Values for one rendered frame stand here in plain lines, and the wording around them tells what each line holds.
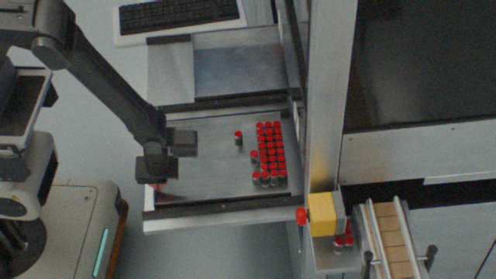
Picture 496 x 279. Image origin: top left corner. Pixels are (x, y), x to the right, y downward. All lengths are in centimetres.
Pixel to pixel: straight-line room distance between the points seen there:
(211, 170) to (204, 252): 92
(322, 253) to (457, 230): 40
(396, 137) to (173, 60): 83
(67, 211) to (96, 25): 136
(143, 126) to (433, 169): 64
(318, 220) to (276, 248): 114
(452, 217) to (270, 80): 62
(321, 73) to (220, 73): 75
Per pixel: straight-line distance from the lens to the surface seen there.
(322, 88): 112
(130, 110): 124
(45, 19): 106
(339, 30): 103
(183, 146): 138
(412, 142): 131
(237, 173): 157
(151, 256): 250
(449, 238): 173
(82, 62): 111
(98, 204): 233
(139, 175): 147
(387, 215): 147
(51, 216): 236
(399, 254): 142
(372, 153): 131
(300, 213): 135
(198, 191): 156
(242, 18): 209
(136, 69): 314
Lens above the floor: 217
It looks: 52 degrees down
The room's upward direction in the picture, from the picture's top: 5 degrees counter-clockwise
